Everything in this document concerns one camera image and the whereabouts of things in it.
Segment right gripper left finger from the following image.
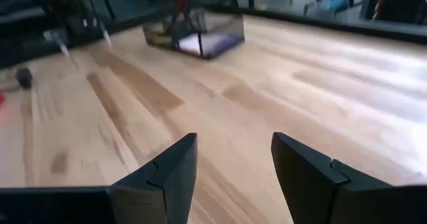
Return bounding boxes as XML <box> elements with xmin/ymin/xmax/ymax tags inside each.
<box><xmin>109</xmin><ymin>133</ymin><xmax>197</xmax><ymax>224</ymax></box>

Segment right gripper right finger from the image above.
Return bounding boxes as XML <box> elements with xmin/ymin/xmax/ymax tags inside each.
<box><xmin>272</xmin><ymin>132</ymin><xmax>393</xmax><ymax>224</ymax></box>

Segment pink sticky note pad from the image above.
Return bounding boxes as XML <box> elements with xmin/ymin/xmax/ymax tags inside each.
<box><xmin>179</xmin><ymin>32</ymin><xmax>214</xmax><ymax>57</ymax></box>

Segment small yellow-green block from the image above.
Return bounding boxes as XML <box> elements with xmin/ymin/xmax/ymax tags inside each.
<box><xmin>146</xmin><ymin>25</ymin><xmax>171</xmax><ymax>48</ymax></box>

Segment black mesh desk organizer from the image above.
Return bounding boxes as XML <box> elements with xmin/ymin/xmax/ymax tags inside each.
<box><xmin>142</xmin><ymin>6</ymin><xmax>246</xmax><ymax>61</ymax></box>

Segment black aluminium table frame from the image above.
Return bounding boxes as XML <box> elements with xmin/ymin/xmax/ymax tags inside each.
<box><xmin>0</xmin><ymin>2</ymin><xmax>427</xmax><ymax>71</ymax></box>

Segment black lamp power cord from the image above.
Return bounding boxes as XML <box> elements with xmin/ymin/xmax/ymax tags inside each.
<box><xmin>0</xmin><ymin>66</ymin><xmax>34</xmax><ymax>93</ymax></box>

